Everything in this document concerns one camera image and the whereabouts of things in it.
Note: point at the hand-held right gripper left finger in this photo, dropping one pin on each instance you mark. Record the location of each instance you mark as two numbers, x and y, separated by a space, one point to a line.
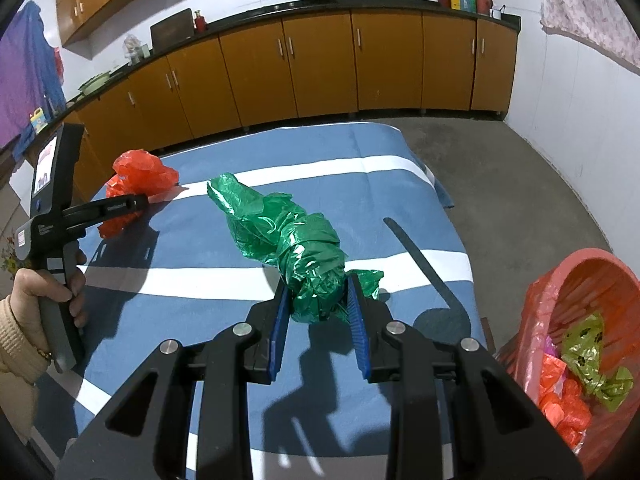
277 345

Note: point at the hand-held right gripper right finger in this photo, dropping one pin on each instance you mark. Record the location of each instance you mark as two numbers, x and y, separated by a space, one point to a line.
359 335

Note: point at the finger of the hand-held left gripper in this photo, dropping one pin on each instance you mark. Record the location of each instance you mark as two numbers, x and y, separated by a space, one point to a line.
117 206

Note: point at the red plastic bag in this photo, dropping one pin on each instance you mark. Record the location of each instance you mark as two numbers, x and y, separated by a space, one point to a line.
565 410
140 170

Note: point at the red plastic basin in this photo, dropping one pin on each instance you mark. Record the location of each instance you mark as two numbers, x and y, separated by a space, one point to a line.
590 280

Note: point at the person's left forearm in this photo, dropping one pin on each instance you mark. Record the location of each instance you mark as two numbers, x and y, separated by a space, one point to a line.
15 360

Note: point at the person's left hand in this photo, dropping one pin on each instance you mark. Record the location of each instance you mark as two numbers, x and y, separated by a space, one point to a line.
30 290

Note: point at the blue white striped blanket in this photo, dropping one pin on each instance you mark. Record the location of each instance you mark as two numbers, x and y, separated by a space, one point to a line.
190 245

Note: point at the yellow plastic bottle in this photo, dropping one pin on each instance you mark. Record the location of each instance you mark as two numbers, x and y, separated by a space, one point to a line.
38 121

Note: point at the green cooking pot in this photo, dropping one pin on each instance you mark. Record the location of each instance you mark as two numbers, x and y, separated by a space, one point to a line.
95 83

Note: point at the glass jar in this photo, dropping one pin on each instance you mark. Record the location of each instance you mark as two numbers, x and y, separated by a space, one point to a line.
135 49

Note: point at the brown cutting board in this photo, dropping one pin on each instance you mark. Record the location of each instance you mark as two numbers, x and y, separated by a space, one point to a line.
172 29

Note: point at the small red bottle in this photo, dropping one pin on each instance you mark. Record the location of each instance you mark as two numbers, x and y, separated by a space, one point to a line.
200 21

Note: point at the yellow green plastic bag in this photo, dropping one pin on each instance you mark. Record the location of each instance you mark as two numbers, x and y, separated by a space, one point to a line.
585 345

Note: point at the wooden base cabinets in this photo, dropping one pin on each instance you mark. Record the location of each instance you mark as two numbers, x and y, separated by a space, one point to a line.
320 60

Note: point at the pink floral hanging cloth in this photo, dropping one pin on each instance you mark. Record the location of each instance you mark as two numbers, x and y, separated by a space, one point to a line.
590 5

